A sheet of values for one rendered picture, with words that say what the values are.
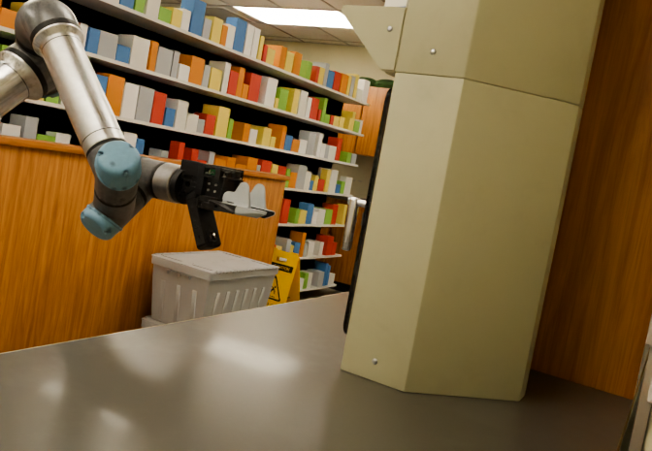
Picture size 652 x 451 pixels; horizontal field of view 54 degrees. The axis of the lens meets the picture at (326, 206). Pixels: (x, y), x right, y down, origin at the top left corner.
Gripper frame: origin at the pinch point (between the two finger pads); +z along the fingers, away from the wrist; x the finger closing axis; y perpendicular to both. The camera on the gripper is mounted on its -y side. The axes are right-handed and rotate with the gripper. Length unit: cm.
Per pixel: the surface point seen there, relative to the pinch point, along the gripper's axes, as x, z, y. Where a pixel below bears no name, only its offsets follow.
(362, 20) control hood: -5.2, 15.5, 34.4
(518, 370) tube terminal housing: 8, 47, -15
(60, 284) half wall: 101, -172, -64
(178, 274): 146, -144, -55
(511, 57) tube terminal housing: -0.2, 38.6, 31.6
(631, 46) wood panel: 32, 50, 42
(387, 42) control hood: -5.1, 20.5, 31.4
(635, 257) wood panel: 32, 58, 5
